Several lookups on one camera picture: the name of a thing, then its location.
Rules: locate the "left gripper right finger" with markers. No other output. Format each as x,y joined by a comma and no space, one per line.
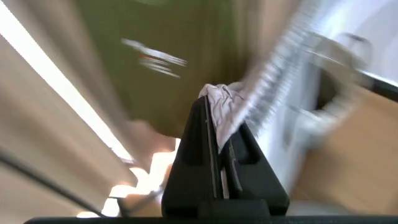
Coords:
255,177

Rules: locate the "pale grey shorts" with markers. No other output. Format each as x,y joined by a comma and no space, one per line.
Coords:
222,105

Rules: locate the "white laundry basket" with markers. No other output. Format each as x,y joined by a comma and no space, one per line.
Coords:
323,121

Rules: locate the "beige curtain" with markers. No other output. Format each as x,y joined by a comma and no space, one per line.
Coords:
37,109

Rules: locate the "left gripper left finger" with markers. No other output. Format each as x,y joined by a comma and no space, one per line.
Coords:
192,174

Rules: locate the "green long-sleeved shirt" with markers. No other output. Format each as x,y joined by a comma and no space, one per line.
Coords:
186,93

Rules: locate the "black clothes rack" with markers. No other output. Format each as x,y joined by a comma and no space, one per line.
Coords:
46,183

